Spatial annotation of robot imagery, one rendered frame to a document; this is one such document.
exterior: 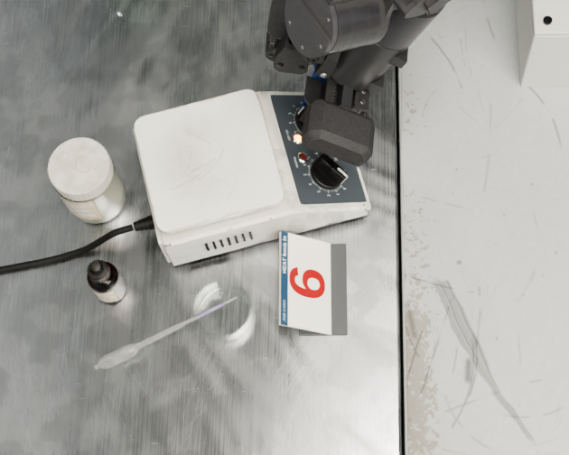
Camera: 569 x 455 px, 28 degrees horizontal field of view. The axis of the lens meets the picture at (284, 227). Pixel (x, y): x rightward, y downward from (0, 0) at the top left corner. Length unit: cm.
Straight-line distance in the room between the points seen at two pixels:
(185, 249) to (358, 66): 24
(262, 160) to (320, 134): 10
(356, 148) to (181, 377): 28
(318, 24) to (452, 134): 30
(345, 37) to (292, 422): 37
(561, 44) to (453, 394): 34
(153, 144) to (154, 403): 24
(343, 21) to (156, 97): 35
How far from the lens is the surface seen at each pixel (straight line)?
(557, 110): 116
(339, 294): 107
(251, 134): 104
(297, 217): 104
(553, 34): 108
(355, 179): 108
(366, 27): 89
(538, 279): 109
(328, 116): 96
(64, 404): 108
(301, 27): 89
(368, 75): 98
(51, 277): 112
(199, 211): 102
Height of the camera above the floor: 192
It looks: 69 degrees down
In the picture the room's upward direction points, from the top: 11 degrees counter-clockwise
